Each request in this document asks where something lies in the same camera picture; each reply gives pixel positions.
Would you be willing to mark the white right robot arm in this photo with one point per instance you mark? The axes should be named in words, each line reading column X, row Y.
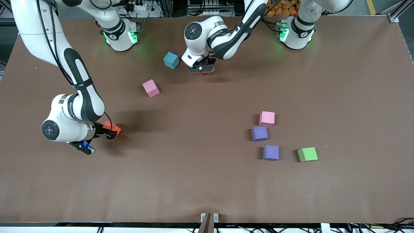
column 84, row 103

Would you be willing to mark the small metal bracket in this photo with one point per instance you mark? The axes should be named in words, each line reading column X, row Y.
column 202, row 217

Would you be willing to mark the aluminium frame profile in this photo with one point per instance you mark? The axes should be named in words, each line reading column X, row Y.
column 393, row 18

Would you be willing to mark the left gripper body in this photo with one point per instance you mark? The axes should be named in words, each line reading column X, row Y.
column 211, row 59

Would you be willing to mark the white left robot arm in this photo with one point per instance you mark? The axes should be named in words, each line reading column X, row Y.
column 231, row 42

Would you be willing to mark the silver rack equipment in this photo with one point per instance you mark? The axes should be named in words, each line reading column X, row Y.
column 210, row 8

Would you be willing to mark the green foam block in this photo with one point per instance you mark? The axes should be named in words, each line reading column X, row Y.
column 307, row 154

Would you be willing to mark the pale pink foam block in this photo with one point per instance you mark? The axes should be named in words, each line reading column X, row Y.
column 267, row 118

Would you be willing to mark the purple foam block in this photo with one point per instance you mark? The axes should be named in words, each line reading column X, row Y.
column 259, row 133
column 271, row 152

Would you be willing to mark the white support foot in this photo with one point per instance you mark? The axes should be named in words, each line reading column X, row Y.
column 325, row 228

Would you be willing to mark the yellow floor tape strip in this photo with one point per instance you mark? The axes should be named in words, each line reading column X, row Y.
column 372, row 8

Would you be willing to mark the orange foam block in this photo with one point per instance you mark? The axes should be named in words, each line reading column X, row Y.
column 116, row 129

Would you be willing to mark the orange snack bag pile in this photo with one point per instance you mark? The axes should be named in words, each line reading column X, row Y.
column 284, row 6

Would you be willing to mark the blue foam block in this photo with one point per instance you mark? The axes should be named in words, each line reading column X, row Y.
column 170, row 61

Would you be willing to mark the white power strip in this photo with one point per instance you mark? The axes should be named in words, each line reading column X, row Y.
column 140, row 7

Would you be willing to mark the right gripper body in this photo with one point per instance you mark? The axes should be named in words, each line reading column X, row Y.
column 101, row 130

